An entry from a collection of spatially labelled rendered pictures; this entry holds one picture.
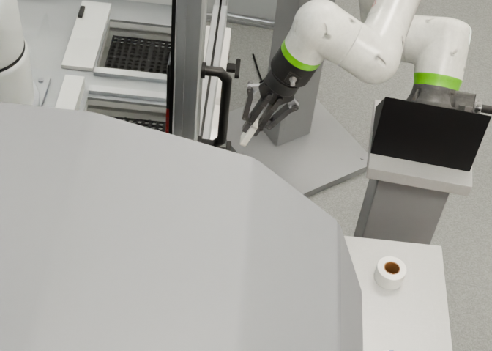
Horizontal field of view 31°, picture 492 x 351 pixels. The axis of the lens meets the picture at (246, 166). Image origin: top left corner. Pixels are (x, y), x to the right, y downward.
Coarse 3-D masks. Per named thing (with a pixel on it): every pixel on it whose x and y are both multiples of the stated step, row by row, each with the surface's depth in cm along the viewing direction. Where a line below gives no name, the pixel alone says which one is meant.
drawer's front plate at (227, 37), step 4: (228, 28) 243; (228, 32) 242; (224, 36) 241; (228, 36) 241; (224, 40) 239; (228, 40) 239; (224, 44) 238; (228, 44) 238; (224, 48) 237; (228, 48) 240; (224, 52) 236; (228, 52) 245; (224, 56) 235; (224, 60) 234; (220, 64) 232; (224, 64) 232; (224, 68) 231; (220, 84) 227; (220, 88) 226; (220, 92) 225; (216, 96) 224; (216, 100) 225; (216, 104) 226
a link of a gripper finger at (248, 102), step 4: (248, 88) 192; (252, 88) 193; (248, 92) 193; (252, 92) 193; (248, 96) 194; (252, 96) 194; (248, 100) 195; (252, 100) 195; (248, 104) 196; (244, 108) 198; (248, 108) 197; (244, 112) 198; (248, 112) 198; (244, 116) 198; (244, 120) 200
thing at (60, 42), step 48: (0, 0) 128; (48, 0) 128; (96, 0) 127; (144, 0) 127; (0, 48) 135; (48, 48) 135; (96, 48) 134; (144, 48) 133; (0, 96) 143; (48, 96) 142; (96, 96) 141; (144, 96) 140
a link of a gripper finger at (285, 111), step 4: (280, 108) 199; (284, 108) 198; (288, 108) 196; (292, 108) 196; (296, 108) 196; (276, 112) 200; (280, 112) 198; (284, 112) 197; (288, 112) 197; (272, 116) 201; (276, 116) 199; (280, 116) 198; (284, 116) 198; (272, 120) 200; (276, 120) 199; (280, 120) 199; (272, 124) 200; (276, 124) 200; (268, 128) 201
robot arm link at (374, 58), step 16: (384, 0) 185; (400, 0) 184; (416, 0) 187; (368, 16) 185; (384, 16) 182; (400, 16) 182; (368, 32) 177; (384, 32) 179; (400, 32) 181; (352, 48) 176; (368, 48) 176; (384, 48) 177; (400, 48) 180; (352, 64) 178; (368, 64) 177; (384, 64) 177; (368, 80) 180; (384, 80) 180
